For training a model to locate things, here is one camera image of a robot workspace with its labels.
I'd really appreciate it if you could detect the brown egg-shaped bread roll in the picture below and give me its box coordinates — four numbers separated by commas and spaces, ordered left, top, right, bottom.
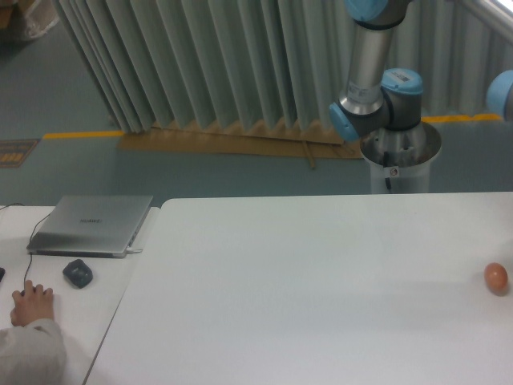
483, 262, 508, 293

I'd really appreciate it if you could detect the grey pleated curtain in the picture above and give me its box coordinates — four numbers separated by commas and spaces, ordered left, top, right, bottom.
54, 1, 512, 133

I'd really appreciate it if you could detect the brown cardboard sheet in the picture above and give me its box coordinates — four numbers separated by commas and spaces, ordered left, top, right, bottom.
117, 118, 362, 168

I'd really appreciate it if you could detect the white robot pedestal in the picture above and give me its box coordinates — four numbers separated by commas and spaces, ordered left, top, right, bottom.
360, 122, 442, 194

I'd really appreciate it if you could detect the silver closed laptop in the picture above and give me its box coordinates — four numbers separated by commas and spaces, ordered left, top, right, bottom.
26, 195, 153, 258

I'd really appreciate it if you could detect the white sleeved forearm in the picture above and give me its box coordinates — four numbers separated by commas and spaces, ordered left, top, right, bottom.
1, 318, 67, 384

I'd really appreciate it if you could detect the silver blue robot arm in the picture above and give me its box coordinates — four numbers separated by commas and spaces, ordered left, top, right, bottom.
329, 1, 512, 142

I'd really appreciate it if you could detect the white laptop cable plug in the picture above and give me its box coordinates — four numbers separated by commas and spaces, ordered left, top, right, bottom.
126, 247, 143, 255

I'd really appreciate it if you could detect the person's hand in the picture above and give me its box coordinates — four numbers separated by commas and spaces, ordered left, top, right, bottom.
10, 280, 55, 326

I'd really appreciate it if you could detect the black mouse cable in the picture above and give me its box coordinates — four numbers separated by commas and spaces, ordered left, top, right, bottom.
0, 205, 55, 290

